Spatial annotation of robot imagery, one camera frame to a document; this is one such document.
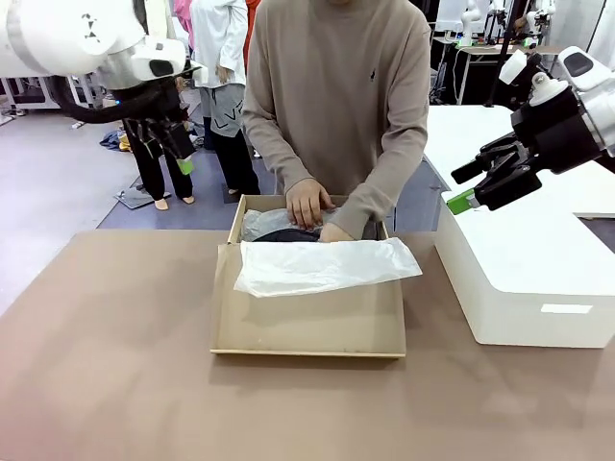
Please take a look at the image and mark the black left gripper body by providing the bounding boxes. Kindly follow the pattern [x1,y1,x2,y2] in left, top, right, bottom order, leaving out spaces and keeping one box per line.
[117,85,187,132]

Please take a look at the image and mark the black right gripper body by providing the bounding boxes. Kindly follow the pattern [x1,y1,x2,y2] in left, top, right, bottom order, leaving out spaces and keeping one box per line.
[509,88,604,176]

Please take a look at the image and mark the black leather buckle shoe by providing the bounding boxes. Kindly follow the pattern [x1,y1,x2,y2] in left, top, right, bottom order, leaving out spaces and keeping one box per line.
[252,229,322,244]

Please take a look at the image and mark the white tissue paper sheet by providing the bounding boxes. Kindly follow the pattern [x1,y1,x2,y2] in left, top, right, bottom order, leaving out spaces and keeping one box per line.
[234,205,424,300]

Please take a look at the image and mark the person's left forearm beige sleeve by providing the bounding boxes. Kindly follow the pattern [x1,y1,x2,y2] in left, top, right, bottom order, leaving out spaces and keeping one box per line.
[329,136,428,240]

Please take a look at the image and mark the person's right forearm beige sleeve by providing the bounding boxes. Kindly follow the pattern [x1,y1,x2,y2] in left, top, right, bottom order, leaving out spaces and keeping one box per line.
[241,108,319,194]

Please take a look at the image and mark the brown cardboard shoe box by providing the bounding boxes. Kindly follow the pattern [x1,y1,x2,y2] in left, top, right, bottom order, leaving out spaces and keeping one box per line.
[209,194,407,359]

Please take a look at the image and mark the person's right hand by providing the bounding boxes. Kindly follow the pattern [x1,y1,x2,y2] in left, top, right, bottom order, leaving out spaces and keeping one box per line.
[285,178,336,230]

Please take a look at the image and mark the person's left hand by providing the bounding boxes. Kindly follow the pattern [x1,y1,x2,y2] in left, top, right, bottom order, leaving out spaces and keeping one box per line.
[319,223,359,243]

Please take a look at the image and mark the mannequin white jacket black trousers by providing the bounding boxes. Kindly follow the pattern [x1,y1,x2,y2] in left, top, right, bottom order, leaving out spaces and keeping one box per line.
[122,117,197,212]

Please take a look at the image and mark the pile of clothes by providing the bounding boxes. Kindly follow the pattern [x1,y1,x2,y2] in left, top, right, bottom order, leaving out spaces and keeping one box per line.
[99,129,135,154]

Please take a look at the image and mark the mannequin white shirt grey shorts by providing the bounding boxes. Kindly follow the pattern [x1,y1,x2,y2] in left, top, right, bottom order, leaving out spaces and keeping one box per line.
[189,0,261,196]

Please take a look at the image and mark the pink hanging garment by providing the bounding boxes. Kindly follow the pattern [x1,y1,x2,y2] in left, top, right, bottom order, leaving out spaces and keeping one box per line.
[173,0,194,50]

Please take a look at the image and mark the black tripod pole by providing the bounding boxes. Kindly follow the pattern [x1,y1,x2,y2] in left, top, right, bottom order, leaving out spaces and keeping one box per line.
[483,0,524,109]

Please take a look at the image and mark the white plastic storage bin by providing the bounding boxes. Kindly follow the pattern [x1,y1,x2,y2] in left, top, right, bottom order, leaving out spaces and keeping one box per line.
[434,190,615,350]

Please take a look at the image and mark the white curtain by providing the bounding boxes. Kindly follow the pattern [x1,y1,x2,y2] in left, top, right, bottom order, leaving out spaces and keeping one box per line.
[585,0,615,73]

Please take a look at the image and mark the wooden top desk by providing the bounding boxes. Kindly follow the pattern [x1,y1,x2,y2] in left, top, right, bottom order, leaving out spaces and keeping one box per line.
[431,37,566,108]

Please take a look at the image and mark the red orange hanging garment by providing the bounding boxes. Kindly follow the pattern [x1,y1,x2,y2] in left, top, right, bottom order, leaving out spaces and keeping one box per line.
[244,0,263,54]

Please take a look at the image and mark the person torso beige sweater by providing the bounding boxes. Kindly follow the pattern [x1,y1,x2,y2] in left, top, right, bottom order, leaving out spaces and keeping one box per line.
[242,0,431,198]

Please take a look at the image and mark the left arm black cable sleeve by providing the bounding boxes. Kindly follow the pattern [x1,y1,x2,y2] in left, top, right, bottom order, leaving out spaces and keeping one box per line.
[51,75,185,128]

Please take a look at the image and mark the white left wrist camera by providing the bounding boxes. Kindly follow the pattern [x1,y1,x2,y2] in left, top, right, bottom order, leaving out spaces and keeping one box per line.
[180,58,209,82]

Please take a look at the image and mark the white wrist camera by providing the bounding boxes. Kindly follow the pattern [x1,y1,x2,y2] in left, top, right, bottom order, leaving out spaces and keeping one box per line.
[180,58,209,82]
[498,48,572,108]

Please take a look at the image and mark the grey mannequin base plate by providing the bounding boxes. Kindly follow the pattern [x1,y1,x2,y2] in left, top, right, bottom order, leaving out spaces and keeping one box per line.
[113,186,173,210]

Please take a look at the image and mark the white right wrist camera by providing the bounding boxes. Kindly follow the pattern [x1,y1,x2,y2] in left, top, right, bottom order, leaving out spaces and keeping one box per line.
[498,48,572,108]

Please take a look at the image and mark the grey metal frame workbench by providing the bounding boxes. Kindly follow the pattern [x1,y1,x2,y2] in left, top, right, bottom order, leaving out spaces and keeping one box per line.
[0,74,110,130]

